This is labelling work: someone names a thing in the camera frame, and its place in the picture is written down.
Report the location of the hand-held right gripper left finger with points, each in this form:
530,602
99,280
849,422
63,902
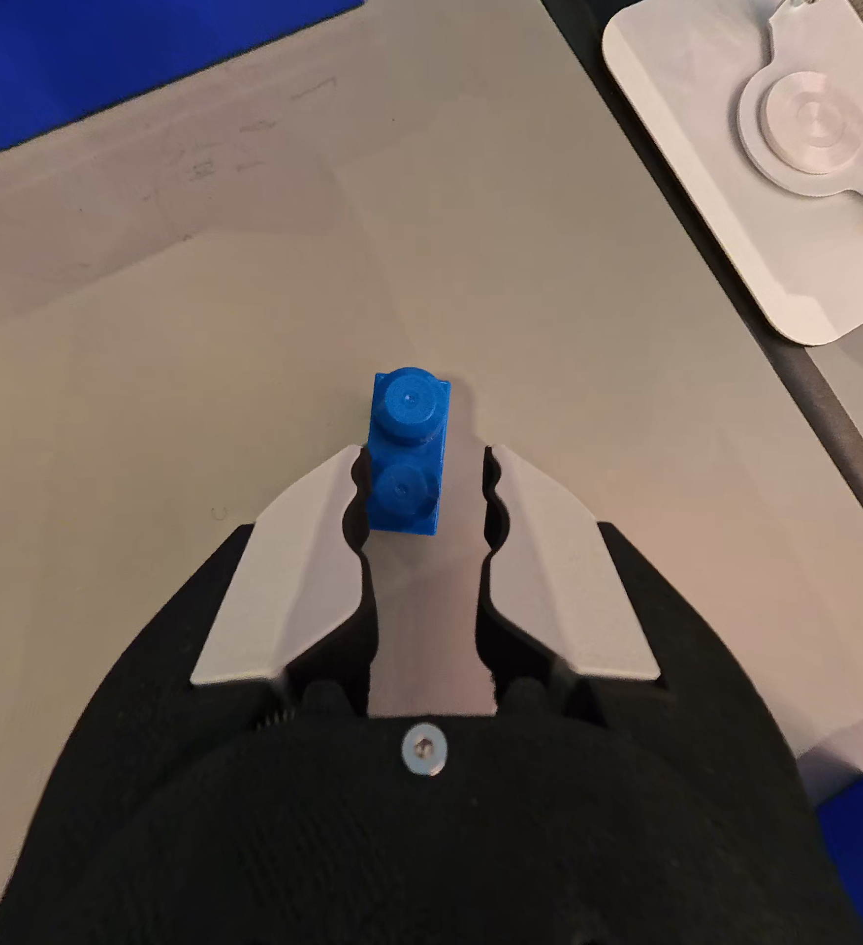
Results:
291,583

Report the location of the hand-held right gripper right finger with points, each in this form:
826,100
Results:
564,583

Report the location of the blue two-stud block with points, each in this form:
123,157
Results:
405,458

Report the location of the white stand base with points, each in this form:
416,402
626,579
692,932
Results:
697,148

